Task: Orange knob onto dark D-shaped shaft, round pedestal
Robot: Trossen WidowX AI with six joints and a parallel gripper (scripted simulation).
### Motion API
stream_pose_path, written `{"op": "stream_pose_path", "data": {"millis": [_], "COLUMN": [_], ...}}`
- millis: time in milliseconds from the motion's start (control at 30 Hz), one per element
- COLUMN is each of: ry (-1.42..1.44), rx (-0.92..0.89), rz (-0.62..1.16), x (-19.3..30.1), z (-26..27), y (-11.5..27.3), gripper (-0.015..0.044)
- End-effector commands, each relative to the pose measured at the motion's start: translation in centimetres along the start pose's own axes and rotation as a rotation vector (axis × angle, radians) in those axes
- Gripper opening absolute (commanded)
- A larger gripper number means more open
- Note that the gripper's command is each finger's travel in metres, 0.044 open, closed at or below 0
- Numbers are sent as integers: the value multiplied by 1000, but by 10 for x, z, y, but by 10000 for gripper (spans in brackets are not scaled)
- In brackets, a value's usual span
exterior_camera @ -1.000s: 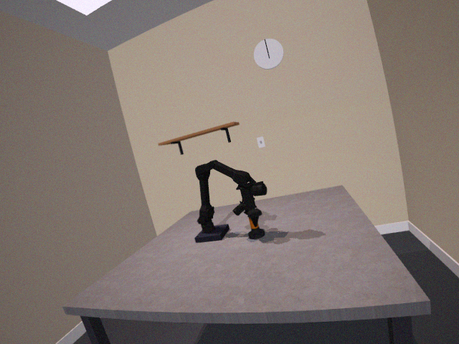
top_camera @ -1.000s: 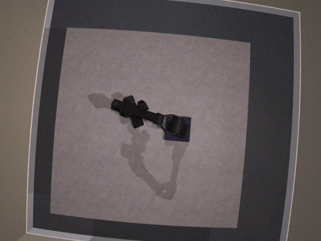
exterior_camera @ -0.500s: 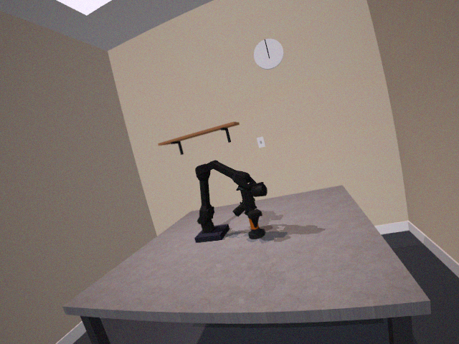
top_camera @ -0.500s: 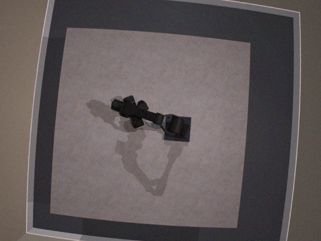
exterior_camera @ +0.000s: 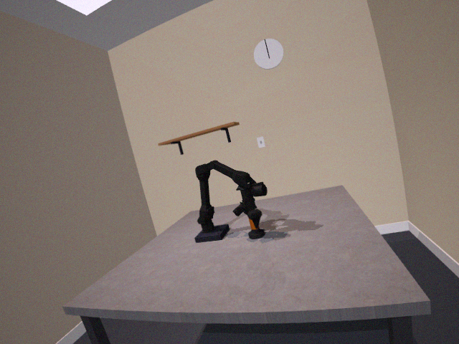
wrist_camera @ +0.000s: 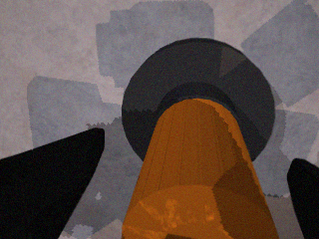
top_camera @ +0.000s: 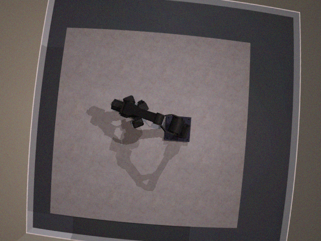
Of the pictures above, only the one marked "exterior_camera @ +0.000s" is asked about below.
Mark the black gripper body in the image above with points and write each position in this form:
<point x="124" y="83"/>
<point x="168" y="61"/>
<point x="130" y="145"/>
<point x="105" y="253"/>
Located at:
<point x="253" y="212"/>

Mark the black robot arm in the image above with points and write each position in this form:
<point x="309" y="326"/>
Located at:
<point x="247" y="186"/>

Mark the dark grey round pedestal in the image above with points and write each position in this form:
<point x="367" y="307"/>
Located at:
<point x="256" y="233"/>

